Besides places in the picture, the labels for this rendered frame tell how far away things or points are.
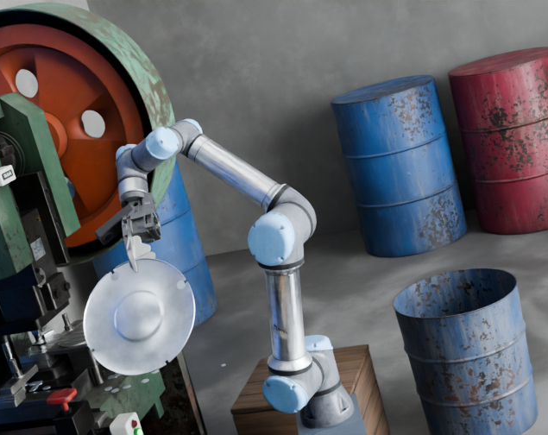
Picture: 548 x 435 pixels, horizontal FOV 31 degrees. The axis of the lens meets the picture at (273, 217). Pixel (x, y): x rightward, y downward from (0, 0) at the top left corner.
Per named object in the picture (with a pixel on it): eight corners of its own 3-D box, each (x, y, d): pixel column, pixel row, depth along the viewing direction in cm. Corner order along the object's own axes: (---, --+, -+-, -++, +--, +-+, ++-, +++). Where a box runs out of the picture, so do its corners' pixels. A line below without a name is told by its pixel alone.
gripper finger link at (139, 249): (150, 261, 235) (147, 230, 240) (127, 267, 236) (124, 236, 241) (154, 267, 238) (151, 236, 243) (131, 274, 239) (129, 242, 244)
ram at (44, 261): (79, 293, 287) (48, 199, 280) (56, 313, 274) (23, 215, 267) (29, 302, 293) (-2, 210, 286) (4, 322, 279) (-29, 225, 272)
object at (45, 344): (72, 344, 294) (68, 330, 292) (49, 367, 280) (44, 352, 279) (47, 349, 296) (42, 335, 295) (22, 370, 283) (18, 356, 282)
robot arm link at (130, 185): (114, 181, 249) (124, 198, 256) (115, 196, 247) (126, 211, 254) (141, 174, 248) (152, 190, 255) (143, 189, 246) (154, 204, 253)
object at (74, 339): (154, 361, 287) (141, 318, 284) (135, 382, 274) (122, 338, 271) (80, 371, 295) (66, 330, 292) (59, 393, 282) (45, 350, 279)
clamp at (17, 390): (45, 379, 280) (34, 346, 278) (15, 406, 265) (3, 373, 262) (28, 381, 282) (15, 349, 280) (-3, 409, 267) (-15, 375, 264)
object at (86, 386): (130, 346, 306) (124, 329, 305) (66, 417, 265) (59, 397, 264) (48, 358, 316) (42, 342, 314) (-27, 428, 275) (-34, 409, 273)
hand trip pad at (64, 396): (86, 412, 254) (77, 386, 252) (76, 424, 248) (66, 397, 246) (63, 415, 256) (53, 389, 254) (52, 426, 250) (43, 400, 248)
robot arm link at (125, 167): (128, 137, 252) (108, 154, 257) (131, 172, 247) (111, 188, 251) (151, 147, 258) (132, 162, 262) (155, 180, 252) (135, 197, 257)
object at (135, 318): (217, 327, 228) (216, 326, 228) (118, 400, 229) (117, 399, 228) (158, 236, 241) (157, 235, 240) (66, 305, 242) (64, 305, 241)
